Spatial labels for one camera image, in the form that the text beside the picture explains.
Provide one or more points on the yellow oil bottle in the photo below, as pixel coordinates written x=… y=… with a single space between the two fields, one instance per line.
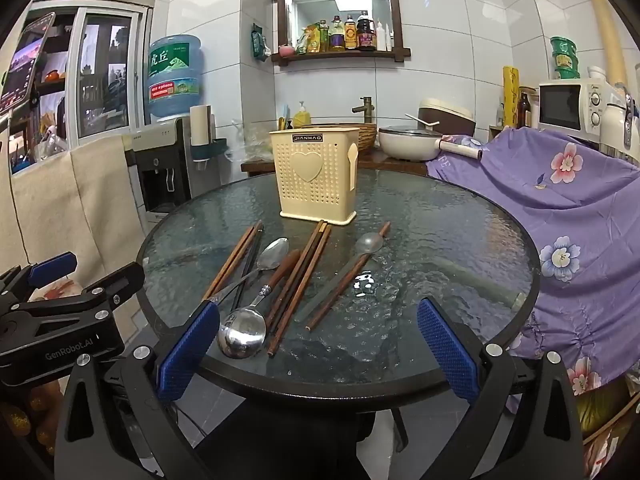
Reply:
x=324 y=37

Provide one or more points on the blue water jug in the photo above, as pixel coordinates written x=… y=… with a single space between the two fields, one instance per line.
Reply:
x=175 y=80

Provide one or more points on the woven pattern basin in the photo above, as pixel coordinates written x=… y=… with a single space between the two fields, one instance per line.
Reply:
x=367 y=137

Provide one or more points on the white squeeze bottle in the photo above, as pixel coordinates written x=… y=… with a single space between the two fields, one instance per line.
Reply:
x=381 y=37

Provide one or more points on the white pan with glass lid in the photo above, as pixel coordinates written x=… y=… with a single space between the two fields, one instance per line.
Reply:
x=405 y=147

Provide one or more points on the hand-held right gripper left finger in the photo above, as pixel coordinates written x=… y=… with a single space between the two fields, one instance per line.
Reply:
x=190 y=350

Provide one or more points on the sauce bottle orange label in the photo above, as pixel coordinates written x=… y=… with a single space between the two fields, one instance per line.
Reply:
x=351 y=35

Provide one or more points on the white microwave oven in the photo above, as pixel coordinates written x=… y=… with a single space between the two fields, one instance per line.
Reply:
x=560 y=107

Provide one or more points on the purple floral cloth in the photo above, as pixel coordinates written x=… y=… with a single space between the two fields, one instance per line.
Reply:
x=575 y=200

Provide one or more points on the small clear bottle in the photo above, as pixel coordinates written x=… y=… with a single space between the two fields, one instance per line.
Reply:
x=499 y=116

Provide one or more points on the amber bottle purple label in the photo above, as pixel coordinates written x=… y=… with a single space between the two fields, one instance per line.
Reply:
x=338 y=37

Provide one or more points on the wooden framed wall shelf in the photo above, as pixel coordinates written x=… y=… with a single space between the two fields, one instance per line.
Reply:
x=340 y=55

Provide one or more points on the bronze faucet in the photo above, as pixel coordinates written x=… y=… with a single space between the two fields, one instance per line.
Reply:
x=365 y=107

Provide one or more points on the pink bowl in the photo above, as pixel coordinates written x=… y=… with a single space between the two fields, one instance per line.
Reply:
x=286 y=51

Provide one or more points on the wooden washstand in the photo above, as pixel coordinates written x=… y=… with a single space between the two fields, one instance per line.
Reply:
x=385 y=162

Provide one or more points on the green hanging packet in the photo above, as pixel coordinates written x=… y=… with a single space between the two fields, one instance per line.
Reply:
x=260 y=45

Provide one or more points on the white paper cup stack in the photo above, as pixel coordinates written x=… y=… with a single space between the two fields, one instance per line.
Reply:
x=200 y=125

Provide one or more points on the yellow wrap roll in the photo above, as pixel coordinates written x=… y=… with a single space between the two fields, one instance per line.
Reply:
x=510 y=95

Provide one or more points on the teal cup holder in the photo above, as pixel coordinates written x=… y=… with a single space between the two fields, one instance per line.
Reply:
x=215 y=149

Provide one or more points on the smartphone on holder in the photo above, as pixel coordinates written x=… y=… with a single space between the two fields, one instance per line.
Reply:
x=25 y=60

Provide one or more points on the dark sauce bottle red label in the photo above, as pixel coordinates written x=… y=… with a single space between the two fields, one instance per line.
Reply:
x=366 y=35

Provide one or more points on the cream plastic utensil holder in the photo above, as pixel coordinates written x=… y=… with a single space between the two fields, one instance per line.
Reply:
x=315 y=185

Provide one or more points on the cream and brown rice cooker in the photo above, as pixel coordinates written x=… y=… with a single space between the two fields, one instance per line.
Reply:
x=450 y=115

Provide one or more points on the white jar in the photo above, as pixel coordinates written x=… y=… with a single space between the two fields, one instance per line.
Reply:
x=598 y=74

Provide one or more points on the clear plastic bag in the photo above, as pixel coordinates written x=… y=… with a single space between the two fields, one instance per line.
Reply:
x=250 y=145

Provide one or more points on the white water dispenser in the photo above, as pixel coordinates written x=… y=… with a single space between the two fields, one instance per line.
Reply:
x=160 y=140

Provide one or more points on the yellow seasoning packets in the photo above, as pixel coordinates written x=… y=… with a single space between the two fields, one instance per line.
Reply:
x=310 y=40

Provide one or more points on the sliding glass window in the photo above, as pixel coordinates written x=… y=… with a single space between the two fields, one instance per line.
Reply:
x=110 y=60

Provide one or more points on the yellow soap pump bottle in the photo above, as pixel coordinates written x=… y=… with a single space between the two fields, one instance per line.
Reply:
x=301 y=117

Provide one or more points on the steel spoon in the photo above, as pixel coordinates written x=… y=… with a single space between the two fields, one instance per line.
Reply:
x=274 y=255

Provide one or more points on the beige cloth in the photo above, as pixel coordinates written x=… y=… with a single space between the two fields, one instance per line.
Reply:
x=75 y=200

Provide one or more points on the small white bottle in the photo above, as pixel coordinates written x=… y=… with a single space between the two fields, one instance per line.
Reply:
x=390 y=42

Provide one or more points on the translucent grey spoon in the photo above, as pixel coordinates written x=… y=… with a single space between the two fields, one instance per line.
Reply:
x=369 y=245

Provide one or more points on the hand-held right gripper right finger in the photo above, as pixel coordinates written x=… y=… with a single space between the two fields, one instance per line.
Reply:
x=447 y=350

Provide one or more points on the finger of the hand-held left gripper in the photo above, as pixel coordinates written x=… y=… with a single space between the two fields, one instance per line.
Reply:
x=120 y=280
x=52 y=266

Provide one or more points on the brown glass bottle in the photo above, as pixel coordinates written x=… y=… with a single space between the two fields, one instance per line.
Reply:
x=524 y=110

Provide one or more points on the brown wooden chopstick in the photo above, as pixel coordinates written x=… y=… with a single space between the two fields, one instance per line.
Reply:
x=320 y=250
x=292 y=305
x=311 y=236
x=235 y=250
x=254 y=235

